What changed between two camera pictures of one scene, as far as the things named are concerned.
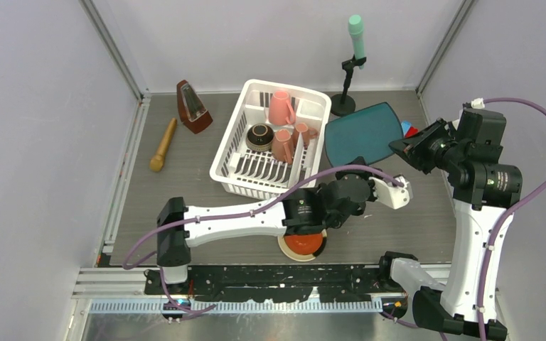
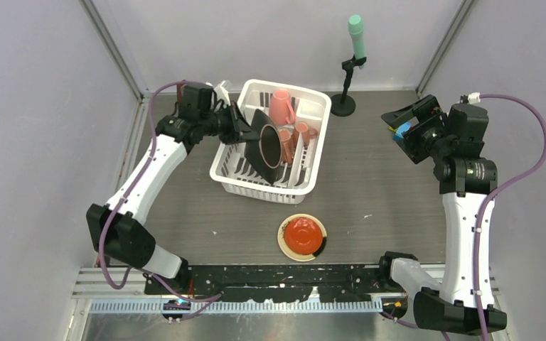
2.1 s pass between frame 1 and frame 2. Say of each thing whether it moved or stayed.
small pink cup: stayed
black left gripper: moved
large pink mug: stayed
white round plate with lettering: stayed
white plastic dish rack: stayed
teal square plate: moved
